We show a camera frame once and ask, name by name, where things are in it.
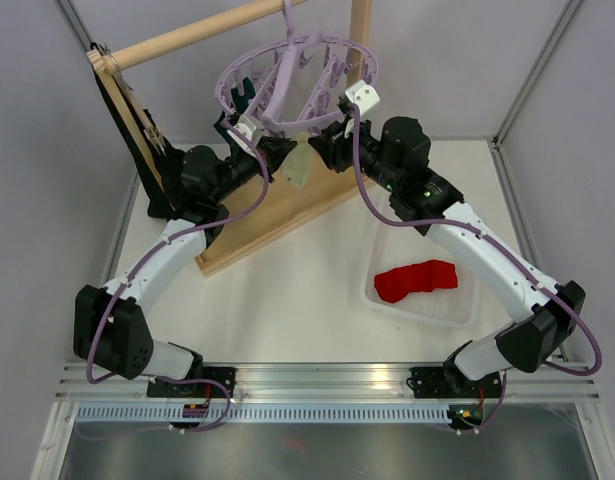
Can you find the wooden rack right post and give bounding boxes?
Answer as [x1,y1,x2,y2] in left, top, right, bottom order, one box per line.
[350,0,374,89]

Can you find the wooden rack top rod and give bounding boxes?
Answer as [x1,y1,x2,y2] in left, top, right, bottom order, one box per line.
[103,0,285,72]

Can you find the red sock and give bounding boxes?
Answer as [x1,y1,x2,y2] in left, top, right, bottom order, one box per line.
[374,259,459,304]

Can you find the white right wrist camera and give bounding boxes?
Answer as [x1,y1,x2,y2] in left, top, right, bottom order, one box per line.
[344,80,381,120]

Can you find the wooden rack left post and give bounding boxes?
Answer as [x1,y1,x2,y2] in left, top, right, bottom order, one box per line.
[87,43,184,219]

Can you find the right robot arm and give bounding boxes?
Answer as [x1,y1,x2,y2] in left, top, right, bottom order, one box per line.
[308,116,586,395]

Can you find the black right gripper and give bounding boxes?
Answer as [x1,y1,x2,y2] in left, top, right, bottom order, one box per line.
[309,112,401,193]

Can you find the purple round clip hanger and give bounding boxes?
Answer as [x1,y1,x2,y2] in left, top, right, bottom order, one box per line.
[215,1,379,138]

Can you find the wooden rack post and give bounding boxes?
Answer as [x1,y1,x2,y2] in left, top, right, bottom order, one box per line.
[350,0,374,89]
[87,43,184,219]

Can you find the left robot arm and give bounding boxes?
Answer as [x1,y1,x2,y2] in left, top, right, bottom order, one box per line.
[73,138,297,397]

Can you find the aluminium mounting rail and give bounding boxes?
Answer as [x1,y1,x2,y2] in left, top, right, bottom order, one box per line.
[53,363,600,404]

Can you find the black shorts on hanger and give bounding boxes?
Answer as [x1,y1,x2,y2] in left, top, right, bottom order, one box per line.
[94,74,186,219]

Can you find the white slotted cable duct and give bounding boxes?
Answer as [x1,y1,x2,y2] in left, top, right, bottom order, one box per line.
[77,402,451,424]

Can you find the cream sock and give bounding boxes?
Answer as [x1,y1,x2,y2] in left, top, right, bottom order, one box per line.
[281,133,313,189]

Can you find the wooden rack base tray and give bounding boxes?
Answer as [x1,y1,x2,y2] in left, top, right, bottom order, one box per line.
[196,147,358,277]

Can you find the white plastic basket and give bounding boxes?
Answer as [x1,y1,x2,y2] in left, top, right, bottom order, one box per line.
[359,221,482,329]

